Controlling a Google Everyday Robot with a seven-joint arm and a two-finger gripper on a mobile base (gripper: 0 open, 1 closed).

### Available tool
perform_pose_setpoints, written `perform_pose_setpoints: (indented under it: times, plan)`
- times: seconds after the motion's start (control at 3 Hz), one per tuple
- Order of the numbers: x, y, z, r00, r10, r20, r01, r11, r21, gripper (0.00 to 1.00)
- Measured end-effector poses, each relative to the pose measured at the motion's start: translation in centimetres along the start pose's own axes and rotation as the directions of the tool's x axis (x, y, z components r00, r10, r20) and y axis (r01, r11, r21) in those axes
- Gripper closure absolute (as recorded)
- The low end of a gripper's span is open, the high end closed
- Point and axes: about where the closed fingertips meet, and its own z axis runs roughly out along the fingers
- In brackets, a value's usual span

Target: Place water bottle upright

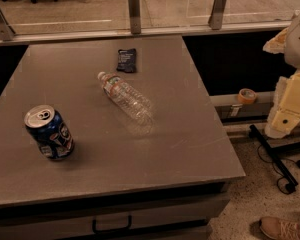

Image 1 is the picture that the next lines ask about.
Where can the black floor stand bar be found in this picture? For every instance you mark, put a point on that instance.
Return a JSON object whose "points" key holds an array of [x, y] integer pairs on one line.
{"points": [[274, 153]]}

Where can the black drawer handle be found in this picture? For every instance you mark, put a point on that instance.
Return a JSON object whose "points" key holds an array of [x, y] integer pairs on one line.
{"points": [[111, 224]]}

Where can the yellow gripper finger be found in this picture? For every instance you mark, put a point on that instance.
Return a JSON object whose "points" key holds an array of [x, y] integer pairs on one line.
{"points": [[284, 116], [276, 45]]}

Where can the left metal glass bracket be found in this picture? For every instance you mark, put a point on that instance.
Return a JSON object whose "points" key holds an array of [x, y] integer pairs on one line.
{"points": [[0, 20]]}

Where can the tan sneaker shoe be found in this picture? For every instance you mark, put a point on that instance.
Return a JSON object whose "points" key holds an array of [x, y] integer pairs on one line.
{"points": [[279, 229]]}

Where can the blue Pepsi soda can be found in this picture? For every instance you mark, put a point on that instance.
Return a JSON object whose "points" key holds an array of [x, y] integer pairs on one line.
{"points": [[47, 127]]}

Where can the orange tape roll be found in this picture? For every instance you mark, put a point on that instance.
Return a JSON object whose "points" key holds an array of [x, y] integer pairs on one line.
{"points": [[246, 96]]}

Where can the metal glass bracket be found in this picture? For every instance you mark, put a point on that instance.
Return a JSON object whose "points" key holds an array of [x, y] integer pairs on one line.
{"points": [[216, 17], [134, 16], [0, 20]]}

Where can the small black snack packet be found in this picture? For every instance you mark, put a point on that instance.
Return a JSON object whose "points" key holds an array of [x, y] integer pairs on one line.
{"points": [[127, 60]]}

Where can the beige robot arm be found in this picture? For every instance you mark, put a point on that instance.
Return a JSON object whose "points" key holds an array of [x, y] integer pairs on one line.
{"points": [[292, 46]]}

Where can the grey cabinet drawer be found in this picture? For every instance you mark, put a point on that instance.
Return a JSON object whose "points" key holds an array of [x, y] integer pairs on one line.
{"points": [[170, 219]]}

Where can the right metal glass bracket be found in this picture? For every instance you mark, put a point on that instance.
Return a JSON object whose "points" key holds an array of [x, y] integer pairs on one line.
{"points": [[216, 17]]}

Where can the clear plastic water bottle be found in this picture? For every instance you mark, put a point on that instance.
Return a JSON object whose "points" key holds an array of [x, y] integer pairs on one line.
{"points": [[126, 97]]}

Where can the middle metal glass bracket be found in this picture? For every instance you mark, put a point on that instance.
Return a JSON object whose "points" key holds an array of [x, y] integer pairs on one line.
{"points": [[134, 16]]}

